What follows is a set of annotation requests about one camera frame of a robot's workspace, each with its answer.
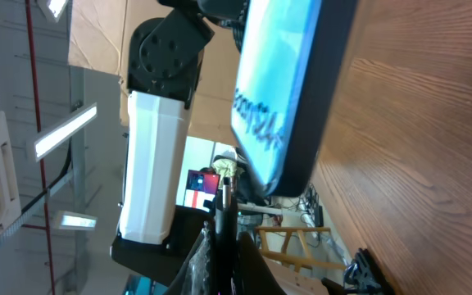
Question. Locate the ceiling light panel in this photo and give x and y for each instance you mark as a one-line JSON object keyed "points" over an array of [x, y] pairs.
{"points": [[47, 140], [68, 220]]}

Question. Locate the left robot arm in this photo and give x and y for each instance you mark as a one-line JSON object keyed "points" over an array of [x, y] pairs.
{"points": [[155, 237]]}

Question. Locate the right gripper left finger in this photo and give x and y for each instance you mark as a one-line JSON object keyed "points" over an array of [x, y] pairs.
{"points": [[197, 276]]}

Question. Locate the Samsung Galaxy smartphone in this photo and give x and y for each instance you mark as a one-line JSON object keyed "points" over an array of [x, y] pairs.
{"points": [[290, 62]]}

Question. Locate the brown cardboard backdrop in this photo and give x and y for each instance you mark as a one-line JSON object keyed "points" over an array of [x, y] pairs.
{"points": [[183, 50]]}

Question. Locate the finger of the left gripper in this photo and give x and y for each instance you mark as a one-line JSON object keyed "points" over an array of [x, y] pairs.
{"points": [[242, 28]]}

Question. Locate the seated person in background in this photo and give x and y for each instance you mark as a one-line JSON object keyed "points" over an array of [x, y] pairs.
{"points": [[227, 167]]}

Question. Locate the computer monitor red screen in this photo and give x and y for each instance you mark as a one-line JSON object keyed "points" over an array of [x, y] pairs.
{"points": [[201, 189]]}

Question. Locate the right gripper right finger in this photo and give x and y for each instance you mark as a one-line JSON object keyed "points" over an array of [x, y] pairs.
{"points": [[253, 274]]}

